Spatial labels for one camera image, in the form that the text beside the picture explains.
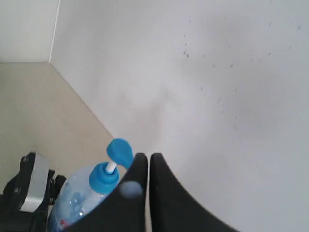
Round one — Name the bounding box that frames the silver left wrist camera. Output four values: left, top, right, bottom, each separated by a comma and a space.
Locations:
20, 152, 49, 213

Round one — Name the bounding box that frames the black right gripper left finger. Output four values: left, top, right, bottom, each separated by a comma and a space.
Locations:
65, 153, 148, 232

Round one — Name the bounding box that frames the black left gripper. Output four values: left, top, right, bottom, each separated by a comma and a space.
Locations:
0, 152, 66, 232

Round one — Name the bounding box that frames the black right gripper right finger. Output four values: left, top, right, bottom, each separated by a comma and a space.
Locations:
150, 153, 236, 232

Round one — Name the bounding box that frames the blue pump soap bottle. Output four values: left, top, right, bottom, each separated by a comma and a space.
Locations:
47, 138, 134, 232

